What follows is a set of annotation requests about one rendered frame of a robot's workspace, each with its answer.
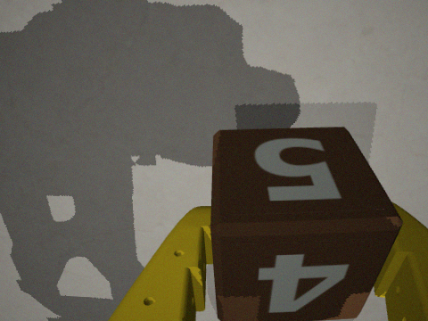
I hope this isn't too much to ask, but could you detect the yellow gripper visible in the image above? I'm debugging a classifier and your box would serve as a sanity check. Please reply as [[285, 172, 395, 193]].
[[108, 202, 428, 321]]

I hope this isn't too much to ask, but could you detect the brown calendar cube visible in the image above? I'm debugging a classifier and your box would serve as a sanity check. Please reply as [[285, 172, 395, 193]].
[[210, 127, 403, 321]]

